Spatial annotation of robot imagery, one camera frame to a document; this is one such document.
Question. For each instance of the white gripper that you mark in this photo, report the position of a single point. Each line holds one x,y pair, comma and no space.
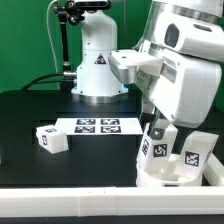
181,87

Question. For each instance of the white round stool seat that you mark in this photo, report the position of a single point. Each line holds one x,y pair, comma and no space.
164,179

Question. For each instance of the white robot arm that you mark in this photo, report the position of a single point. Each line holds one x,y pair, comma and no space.
124,64

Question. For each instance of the white marker sheet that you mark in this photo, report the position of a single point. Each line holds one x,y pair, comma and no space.
99,126

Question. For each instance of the white L-shaped wall fixture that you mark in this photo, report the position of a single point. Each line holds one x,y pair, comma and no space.
112,201

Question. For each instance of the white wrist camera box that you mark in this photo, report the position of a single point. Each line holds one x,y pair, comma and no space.
190,36

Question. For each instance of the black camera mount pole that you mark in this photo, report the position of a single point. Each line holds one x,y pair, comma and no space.
65,36

